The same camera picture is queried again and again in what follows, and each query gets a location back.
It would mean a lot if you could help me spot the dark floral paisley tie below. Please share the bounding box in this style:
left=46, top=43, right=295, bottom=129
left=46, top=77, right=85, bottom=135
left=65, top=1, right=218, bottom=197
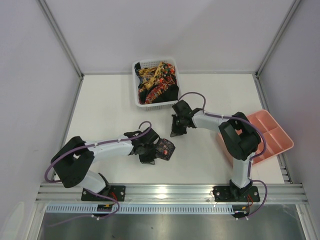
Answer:
left=155, top=138, right=176, bottom=161

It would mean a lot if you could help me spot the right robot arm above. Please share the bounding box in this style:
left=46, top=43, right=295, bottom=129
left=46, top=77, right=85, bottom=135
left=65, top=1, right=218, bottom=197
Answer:
left=170, top=100, right=261, bottom=201

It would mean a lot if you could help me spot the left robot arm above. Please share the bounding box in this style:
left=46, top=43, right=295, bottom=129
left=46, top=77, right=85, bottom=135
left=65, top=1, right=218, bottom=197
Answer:
left=50, top=127, right=160, bottom=194

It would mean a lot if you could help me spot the black tie in basket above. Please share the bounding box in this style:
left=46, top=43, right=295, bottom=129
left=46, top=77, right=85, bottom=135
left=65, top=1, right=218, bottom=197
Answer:
left=159, top=84, right=179, bottom=102

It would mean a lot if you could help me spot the white perforated plastic basket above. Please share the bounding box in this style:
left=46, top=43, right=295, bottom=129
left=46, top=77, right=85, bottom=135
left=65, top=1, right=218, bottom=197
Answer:
left=132, top=57, right=182, bottom=111

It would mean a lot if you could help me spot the red multicolour patterned tie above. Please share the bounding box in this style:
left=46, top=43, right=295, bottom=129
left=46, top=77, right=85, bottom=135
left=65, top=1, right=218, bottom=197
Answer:
left=144, top=61, right=178, bottom=104

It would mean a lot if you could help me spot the yellow patterned tie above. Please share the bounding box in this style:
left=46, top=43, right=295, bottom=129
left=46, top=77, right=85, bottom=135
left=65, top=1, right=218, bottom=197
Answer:
left=135, top=64, right=161, bottom=90

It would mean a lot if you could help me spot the pink divided organiser tray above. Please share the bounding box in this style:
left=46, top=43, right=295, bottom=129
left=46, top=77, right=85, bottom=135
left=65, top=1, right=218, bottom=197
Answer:
left=216, top=109, right=295, bottom=166

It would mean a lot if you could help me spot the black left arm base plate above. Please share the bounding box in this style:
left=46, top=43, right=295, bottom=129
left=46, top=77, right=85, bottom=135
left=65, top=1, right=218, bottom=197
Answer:
left=81, top=185, right=126, bottom=202

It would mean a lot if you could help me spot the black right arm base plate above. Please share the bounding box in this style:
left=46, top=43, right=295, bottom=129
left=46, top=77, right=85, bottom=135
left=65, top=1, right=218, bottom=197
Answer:
left=212, top=185, right=261, bottom=203

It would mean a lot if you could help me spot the aluminium front rail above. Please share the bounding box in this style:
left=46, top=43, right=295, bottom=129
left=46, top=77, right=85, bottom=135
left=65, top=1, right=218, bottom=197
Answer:
left=35, top=183, right=309, bottom=205

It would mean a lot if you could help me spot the white slotted cable duct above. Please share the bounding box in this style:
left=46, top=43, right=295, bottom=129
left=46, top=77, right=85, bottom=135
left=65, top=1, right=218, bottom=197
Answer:
left=46, top=203, right=235, bottom=215

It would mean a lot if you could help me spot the right aluminium frame post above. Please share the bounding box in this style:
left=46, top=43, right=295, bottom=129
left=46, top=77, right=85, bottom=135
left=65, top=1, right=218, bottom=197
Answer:
left=255, top=0, right=303, bottom=78

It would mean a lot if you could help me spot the aluminium frame post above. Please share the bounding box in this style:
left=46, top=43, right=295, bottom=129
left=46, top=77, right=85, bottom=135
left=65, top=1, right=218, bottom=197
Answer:
left=255, top=0, right=303, bottom=78
left=36, top=0, right=84, bottom=80

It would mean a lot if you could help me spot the left aluminium frame post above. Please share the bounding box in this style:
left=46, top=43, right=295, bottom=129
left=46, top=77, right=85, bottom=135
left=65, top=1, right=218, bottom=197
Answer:
left=36, top=0, right=84, bottom=80

